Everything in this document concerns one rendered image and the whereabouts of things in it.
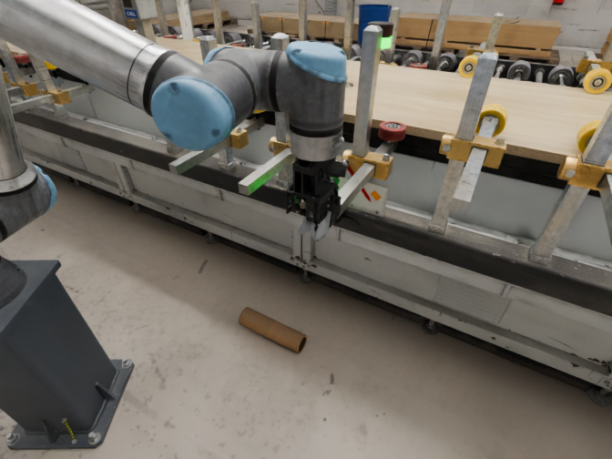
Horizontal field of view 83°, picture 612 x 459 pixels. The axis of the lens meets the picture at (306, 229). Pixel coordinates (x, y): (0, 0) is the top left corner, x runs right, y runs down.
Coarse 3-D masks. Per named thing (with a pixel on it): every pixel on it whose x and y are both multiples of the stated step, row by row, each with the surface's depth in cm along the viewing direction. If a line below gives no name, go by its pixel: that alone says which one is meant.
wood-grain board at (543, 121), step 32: (352, 64) 165; (352, 96) 126; (384, 96) 126; (416, 96) 126; (448, 96) 126; (512, 96) 126; (544, 96) 126; (576, 96) 126; (608, 96) 126; (416, 128) 103; (448, 128) 102; (512, 128) 102; (544, 128) 102; (576, 128) 102; (544, 160) 91
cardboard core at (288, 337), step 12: (252, 312) 150; (252, 324) 147; (264, 324) 146; (276, 324) 145; (264, 336) 147; (276, 336) 143; (288, 336) 141; (300, 336) 141; (288, 348) 142; (300, 348) 144
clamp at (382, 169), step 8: (344, 152) 97; (368, 152) 96; (352, 160) 95; (360, 160) 94; (368, 160) 93; (376, 160) 92; (392, 160) 93; (352, 168) 97; (376, 168) 93; (384, 168) 92; (376, 176) 94; (384, 176) 93
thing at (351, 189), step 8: (384, 144) 103; (392, 144) 103; (376, 152) 98; (384, 152) 98; (392, 152) 104; (360, 168) 91; (368, 168) 91; (352, 176) 88; (360, 176) 88; (368, 176) 90; (352, 184) 84; (360, 184) 86; (344, 192) 81; (352, 192) 82; (344, 200) 79; (344, 208) 80
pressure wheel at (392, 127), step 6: (384, 126) 102; (390, 126) 102; (396, 126) 103; (402, 126) 102; (378, 132) 104; (384, 132) 101; (390, 132) 100; (396, 132) 99; (402, 132) 100; (384, 138) 102; (390, 138) 101; (396, 138) 101; (402, 138) 102
